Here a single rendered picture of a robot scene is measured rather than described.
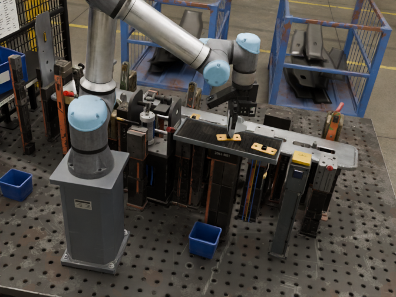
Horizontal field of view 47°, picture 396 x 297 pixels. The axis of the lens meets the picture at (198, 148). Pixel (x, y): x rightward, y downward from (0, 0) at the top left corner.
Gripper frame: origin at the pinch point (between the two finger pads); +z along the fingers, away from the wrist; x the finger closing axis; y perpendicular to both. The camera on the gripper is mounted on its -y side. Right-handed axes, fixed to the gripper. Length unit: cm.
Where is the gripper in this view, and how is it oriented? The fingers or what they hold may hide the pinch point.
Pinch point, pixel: (228, 132)
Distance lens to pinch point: 160.7
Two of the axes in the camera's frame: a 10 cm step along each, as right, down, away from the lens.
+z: -0.8, 8.2, 5.6
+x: -1.2, -5.7, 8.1
